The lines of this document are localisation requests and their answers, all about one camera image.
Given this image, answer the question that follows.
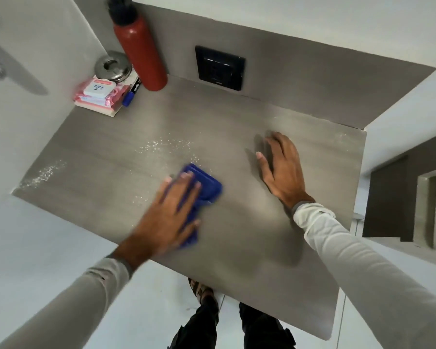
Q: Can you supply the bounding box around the person's left hand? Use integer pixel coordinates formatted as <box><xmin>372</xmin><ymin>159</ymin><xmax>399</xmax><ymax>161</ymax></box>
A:
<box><xmin>119</xmin><ymin>172</ymin><xmax>203</xmax><ymax>267</ymax></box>

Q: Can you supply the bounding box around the person's right hand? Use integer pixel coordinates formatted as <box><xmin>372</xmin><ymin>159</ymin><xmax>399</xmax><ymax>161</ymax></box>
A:
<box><xmin>256</xmin><ymin>131</ymin><xmax>316</xmax><ymax>210</ymax></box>

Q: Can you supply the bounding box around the blue cleaning cloth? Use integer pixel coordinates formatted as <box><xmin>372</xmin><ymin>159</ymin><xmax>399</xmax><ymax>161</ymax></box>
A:
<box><xmin>169</xmin><ymin>163</ymin><xmax>223</xmax><ymax>250</ymax></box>

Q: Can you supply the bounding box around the person's left forearm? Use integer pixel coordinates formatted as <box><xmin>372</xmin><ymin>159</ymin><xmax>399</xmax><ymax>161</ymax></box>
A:
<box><xmin>0</xmin><ymin>255</ymin><xmax>134</xmax><ymax>349</ymax></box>

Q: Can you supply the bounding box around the person's right forearm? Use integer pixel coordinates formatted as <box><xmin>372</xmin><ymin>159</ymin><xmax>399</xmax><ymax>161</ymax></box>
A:
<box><xmin>291</xmin><ymin>200</ymin><xmax>436</xmax><ymax>349</ymax></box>

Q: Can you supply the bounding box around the spilled white powder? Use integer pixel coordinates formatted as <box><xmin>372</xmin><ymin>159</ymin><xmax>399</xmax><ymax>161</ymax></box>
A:
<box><xmin>18</xmin><ymin>136</ymin><xmax>200</xmax><ymax>189</ymax></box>

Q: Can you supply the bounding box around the brown sandal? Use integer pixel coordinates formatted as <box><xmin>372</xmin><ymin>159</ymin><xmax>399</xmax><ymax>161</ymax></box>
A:
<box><xmin>188</xmin><ymin>278</ymin><xmax>216</xmax><ymax>306</ymax></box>

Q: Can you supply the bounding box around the person's left leg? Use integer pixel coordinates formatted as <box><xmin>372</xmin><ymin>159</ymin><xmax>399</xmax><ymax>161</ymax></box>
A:
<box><xmin>168</xmin><ymin>294</ymin><xmax>220</xmax><ymax>349</ymax></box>

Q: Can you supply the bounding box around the person's leg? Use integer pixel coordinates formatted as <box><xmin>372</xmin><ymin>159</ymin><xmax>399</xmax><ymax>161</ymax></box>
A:
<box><xmin>238</xmin><ymin>302</ymin><xmax>297</xmax><ymax>349</ymax></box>
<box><xmin>168</xmin><ymin>294</ymin><xmax>220</xmax><ymax>349</ymax></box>

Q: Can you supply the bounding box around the marker pen with blue cap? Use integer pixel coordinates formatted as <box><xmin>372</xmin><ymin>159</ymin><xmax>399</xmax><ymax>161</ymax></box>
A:
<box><xmin>122</xmin><ymin>77</ymin><xmax>142</xmax><ymax>107</ymax></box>

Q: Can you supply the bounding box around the pink wet wipes packet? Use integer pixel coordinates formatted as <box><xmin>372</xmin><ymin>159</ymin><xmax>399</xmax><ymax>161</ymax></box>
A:
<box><xmin>73</xmin><ymin>77</ymin><xmax>130</xmax><ymax>118</ymax></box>

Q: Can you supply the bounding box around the person's right leg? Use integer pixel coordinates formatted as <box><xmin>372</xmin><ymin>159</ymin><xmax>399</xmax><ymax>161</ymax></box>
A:
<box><xmin>238</xmin><ymin>302</ymin><xmax>297</xmax><ymax>349</ymax></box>

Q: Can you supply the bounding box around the dark brown cabinet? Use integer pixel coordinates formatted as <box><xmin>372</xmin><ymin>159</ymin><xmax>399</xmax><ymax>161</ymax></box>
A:
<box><xmin>362</xmin><ymin>130</ymin><xmax>436</xmax><ymax>252</ymax></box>

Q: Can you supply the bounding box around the round steel container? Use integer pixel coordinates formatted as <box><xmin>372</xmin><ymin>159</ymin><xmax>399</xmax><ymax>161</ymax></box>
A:
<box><xmin>94</xmin><ymin>51</ymin><xmax>133</xmax><ymax>84</ymax></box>

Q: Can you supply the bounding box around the red water bottle black cap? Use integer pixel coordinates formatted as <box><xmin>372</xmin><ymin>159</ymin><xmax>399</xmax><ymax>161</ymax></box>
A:
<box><xmin>107</xmin><ymin>0</ymin><xmax>168</xmax><ymax>92</ymax></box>

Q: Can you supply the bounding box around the black wall socket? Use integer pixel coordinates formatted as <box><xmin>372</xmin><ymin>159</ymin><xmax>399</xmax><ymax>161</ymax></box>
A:
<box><xmin>195</xmin><ymin>45</ymin><xmax>246</xmax><ymax>91</ymax></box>

